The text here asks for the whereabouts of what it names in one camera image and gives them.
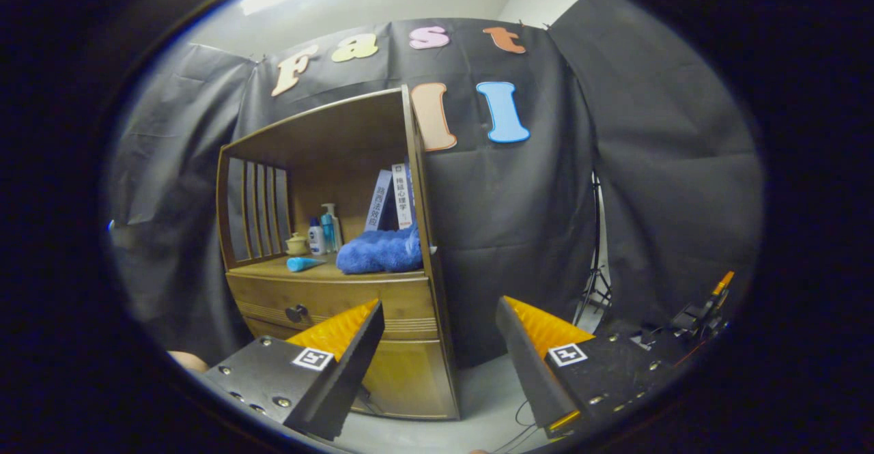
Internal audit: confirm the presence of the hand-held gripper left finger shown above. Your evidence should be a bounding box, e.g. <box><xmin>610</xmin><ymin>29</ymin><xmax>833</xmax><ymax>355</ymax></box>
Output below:
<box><xmin>198</xmin><ymin>298</ymin><xmax>385</xmax><ymax>441</ymax></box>

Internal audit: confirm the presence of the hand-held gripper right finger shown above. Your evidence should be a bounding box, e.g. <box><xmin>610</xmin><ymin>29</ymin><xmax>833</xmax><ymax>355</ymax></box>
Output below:
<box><xmin>496</xmin><ymin>296</ymin><xmax>678</xmax><ymax>440</ymax></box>

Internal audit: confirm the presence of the wooden drawer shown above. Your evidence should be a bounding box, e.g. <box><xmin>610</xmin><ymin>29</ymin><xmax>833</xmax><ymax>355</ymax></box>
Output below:
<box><xmin>227</xmin><ymin>273</ymin><xmax>438</xmax><ymax>341</ymax></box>

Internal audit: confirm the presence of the wooden cabinet door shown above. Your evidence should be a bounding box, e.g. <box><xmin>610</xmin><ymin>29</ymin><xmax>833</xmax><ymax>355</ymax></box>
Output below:
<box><xmin>355</xmin><ymin>338</ymin><xmax>457</xmax><ymax>419</ymax></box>

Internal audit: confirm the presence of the wooden countertop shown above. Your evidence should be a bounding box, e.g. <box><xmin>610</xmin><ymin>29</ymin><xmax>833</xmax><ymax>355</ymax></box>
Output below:
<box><xmin>227</xmin><ymin>253</ymin><xmax>427</xmax><ymax>283</ymax></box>

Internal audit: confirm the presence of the wooden cabinet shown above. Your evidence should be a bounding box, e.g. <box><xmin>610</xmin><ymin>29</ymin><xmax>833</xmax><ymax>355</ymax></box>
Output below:
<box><xmin>216</xmin><ymin>85</ymin><xmax>462</xmax><ymax>421</ymax></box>

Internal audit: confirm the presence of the blue towel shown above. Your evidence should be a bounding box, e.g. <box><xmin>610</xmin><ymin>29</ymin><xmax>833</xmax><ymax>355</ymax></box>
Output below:
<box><xmin>335</xmin><ymin>225</ymin><xmax>424</xmax><ymax>275</ymax></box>

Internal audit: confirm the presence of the black backdrop cloth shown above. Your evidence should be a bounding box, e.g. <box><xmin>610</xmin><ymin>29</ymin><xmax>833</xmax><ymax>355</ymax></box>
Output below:
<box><xmin>109</xmin><ymin>0</ymin><xmax>764</xmax><ymax>369</ymax></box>

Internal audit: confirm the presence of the blue pump bottle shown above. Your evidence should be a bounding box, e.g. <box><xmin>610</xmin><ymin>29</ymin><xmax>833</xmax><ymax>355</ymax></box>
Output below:
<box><xmin>321</xmin><ymin>203</ymin><xmax>343</xmax><ymax>254</ymax></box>

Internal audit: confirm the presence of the black tripod stand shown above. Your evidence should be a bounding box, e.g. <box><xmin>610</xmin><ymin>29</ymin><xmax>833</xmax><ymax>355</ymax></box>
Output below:
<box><xmin>572</xmin><ymin>171</ymin><xmax>614</xmax><ymax>328</ymax></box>

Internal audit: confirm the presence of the grey book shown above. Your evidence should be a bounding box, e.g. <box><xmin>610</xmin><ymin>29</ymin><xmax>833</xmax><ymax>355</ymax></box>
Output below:
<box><xmin>363</xmin><ymin>169</ymin><xmax>395</xmax><ymax>233</ymax></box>

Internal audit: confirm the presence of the white spine book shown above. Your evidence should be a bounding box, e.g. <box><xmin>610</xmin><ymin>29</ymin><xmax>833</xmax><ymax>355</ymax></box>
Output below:
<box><xmin>391</xmin><ymin>163</ymin><xmax>414</xmax><ymax>229</ymax></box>

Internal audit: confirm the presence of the black and orange tool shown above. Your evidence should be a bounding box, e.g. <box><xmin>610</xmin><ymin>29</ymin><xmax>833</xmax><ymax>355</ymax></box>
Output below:
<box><xmin>669</xmin><ymin>270</ymin><xmax>737</xmax><ymax>339</ymax></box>

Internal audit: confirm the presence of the black floor cable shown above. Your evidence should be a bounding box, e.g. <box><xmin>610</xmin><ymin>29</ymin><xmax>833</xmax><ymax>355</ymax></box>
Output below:
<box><xmin>488</xmin><ymin>399</ymin><xmax>544</xmax><ymax>453</ymax></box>

